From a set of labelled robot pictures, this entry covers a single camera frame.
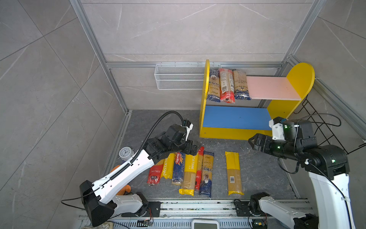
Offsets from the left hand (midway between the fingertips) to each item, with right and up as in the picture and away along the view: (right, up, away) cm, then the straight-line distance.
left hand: (194, 139), depth 70 cm
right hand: (+27, +1, -9) cm, 28 cm away
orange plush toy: (-37, -29, +9) cm, 48 cm away
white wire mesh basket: (-8, +40, +26) cm, 48 cm away
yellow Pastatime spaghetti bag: (-2, -21, +10) cm, 24 cm away
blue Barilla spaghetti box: (-8, -19, +10) cm, 23 cm away
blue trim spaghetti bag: (+9, -22, +14) cm, 27 cm away
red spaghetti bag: (-23, -22, +14) cm, 35 cm away
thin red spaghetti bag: (+6, -12, +22) cm, 26 cm away
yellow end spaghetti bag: (+24, -23, +12) cm, 36 cm away
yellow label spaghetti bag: (-15, -20, +16) cm, 30 cm away
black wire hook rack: (+61, +3, -4) cm, 61 cm away
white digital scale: (+5, -40, -4) cm, 40 cm away
